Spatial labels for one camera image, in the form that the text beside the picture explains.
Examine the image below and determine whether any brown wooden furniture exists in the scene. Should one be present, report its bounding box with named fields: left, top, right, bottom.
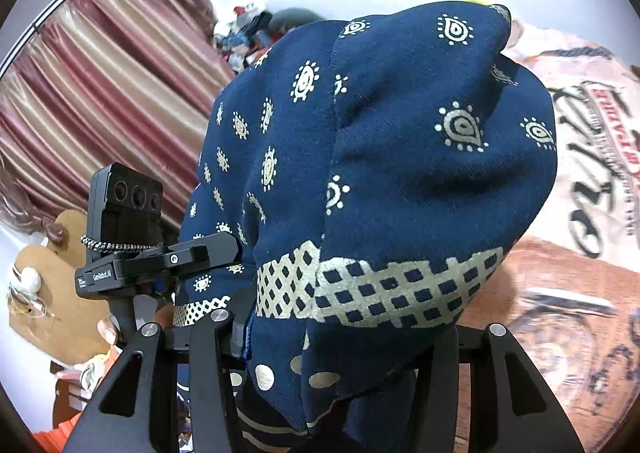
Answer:
left=52, top=375, right=90, bottom=435

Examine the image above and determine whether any navy patterned hoodie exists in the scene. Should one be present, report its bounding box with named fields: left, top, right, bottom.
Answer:
left=172, top=0, right=559, bottom=453

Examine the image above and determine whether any printed blanket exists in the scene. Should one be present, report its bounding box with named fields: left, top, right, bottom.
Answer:
left=450, top=18, right=640, bottom=453

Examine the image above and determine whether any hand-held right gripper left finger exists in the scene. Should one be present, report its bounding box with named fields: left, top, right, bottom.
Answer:
left=75, top=290, right=257, bottom=453

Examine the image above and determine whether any brown cardboard piece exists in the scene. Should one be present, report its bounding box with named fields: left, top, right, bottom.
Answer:
left=9, top=210, right=120, bottom=365

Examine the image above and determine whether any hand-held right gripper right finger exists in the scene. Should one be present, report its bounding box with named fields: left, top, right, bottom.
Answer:
left=407, top=322, right=586, bottom=453

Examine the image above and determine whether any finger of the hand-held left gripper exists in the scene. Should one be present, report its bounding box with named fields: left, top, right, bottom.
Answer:
left=159, top=232, right=242, bottom=285

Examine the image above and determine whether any pile of clutter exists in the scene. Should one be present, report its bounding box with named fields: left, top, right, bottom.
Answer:
left=214, top=16, right=281, bottom=75

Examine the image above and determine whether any grey plush pillow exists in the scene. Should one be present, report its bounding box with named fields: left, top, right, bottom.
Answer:
left=269, top=6, right=327, bottom=35

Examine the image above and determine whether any person's left hand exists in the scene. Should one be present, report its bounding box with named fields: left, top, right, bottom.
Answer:
left=95, top=315, right=126, bottom=350

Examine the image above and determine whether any black white braided cord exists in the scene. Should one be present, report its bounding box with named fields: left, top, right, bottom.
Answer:
left=80, top=234, right=153, bottom=252

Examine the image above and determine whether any white round object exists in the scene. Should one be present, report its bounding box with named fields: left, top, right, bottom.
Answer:
left=14, top=266, right=42, bottom=295

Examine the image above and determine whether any curtain rail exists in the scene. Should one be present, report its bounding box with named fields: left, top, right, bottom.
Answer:
left=0, top=0, right=137, bottom=80

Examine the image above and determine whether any striped maroon curtain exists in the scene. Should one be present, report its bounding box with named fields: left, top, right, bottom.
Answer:
left=0, top=0, right=242, bottom=235

